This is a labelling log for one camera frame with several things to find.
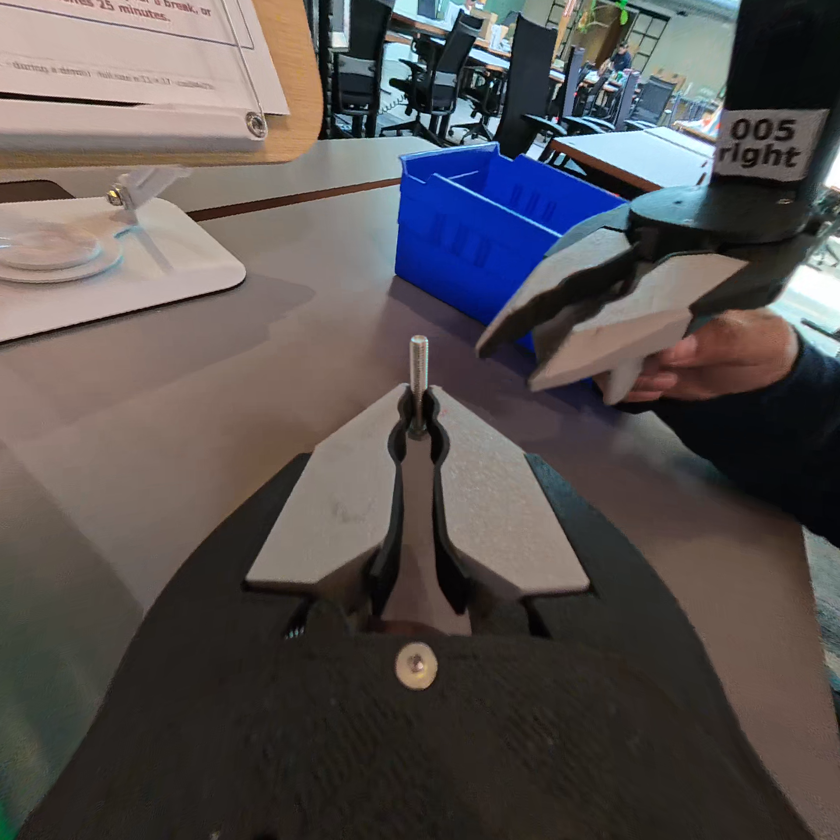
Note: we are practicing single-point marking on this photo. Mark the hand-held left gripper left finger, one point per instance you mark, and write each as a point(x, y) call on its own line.
point(328, 512)

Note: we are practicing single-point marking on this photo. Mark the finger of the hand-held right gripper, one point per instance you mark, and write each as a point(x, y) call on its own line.
point(558, 275)
point(649, 308)

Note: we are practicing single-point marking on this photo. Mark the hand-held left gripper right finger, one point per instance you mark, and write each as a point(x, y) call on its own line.
point(512, 518)

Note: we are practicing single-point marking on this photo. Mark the silver threaded bolt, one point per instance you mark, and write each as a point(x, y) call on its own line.
point(418, 367)

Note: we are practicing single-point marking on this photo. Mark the person's right forearm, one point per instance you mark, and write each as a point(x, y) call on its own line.
point(807, 426)

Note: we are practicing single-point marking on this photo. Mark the person's right hand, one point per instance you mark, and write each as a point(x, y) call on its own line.
point(735, 354)

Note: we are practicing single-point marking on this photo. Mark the blue plastic bin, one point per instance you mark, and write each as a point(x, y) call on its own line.
point(472, 216)

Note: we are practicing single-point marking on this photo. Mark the white topped desk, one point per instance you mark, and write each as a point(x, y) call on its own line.
point(630, 157)

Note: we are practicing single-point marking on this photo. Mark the black office chair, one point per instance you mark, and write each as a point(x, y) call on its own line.
point(528, 85)
point(436, 72)
point(361, 72)

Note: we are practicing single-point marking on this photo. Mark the wooden instruction board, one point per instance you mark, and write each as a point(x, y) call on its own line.
point(295, 79)

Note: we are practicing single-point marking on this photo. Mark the printed instruction sheet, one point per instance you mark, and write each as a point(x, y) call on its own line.
point(131, 52)

